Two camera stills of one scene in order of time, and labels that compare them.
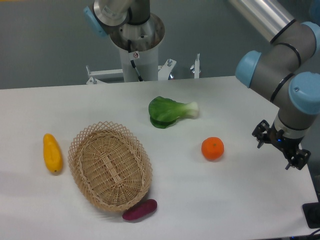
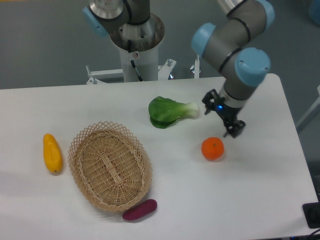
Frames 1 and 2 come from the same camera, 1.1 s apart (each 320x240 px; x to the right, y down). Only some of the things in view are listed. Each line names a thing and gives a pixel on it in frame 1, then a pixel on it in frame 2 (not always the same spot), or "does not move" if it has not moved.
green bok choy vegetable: [163, 112] does not move
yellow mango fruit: [52, 153] does not move
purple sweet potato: [140, 209] does not move
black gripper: [276, 137] -> [234, 127]
